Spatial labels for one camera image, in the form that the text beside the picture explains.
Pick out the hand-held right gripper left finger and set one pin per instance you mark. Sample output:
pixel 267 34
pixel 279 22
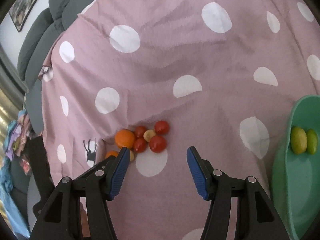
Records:
pixel 119 172

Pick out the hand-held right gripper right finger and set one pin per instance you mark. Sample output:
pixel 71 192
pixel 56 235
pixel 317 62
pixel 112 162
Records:
pixel 196 172

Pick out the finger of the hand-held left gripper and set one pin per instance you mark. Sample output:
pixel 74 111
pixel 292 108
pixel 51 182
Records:
pixel 106 161

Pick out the small yellowish tomato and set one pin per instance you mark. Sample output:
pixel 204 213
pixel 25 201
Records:
pixel 149 135
pixel 131 155

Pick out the large orange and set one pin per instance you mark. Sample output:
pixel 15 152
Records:
pixel 125 138

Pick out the small red tomato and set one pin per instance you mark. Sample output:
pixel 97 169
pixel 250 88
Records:
pixel 140 131
pixel 139 145

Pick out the large red tomato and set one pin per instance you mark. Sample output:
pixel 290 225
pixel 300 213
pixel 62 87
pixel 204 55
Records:
pixel 162 127
pixel 157 143

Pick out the green plastic bowl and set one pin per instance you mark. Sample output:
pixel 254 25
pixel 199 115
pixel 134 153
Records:
pixel 295 180

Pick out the pile of colourful clothes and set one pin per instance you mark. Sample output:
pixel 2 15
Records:
pixel 17 135

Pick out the blue cloth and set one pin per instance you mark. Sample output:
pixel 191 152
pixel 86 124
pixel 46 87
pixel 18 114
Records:
pixel 10 205

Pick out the pink polka-dot blanket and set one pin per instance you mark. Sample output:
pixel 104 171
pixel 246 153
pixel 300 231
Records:
pixel 200 80

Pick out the yellow-green tomato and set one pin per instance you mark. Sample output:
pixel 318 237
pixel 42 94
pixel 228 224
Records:
pixel 298 140

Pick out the green tomato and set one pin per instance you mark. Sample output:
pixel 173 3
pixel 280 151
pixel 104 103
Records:
pixel 312 141

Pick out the grey sofa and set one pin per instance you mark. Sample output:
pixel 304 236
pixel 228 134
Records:
pixel 37 30

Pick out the wall poster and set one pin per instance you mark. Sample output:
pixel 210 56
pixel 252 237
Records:
pixel 25 5

